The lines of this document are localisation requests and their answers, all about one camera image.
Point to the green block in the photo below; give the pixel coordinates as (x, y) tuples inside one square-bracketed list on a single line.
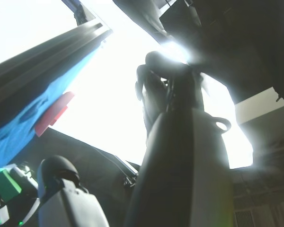
[(4, 186)]

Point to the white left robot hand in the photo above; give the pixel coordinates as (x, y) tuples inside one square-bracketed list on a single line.
[(180, 153)]

